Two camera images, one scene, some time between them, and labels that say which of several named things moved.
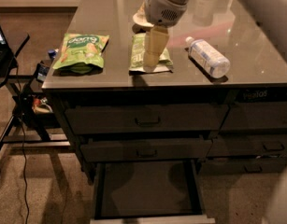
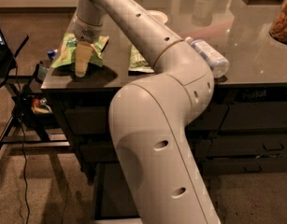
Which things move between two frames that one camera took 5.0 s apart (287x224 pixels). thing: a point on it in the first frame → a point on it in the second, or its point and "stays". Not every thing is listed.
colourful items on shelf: (40, 105) stays
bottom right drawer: (244, 165) stays
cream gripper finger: (158, 39) → (83, 49)
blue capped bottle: (51, 52) stays
